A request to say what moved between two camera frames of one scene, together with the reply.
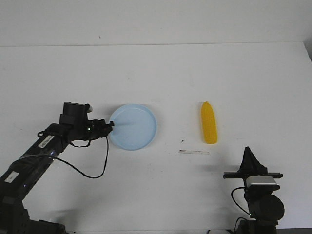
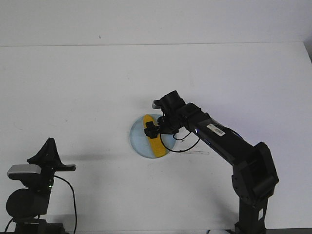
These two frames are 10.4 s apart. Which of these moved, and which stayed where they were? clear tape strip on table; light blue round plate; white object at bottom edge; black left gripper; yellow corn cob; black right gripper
Moved: black left gripper; light blue round plate; black right gripper; yellow corn cob
Stayed: white object at bottom edge; clear tape strip on table
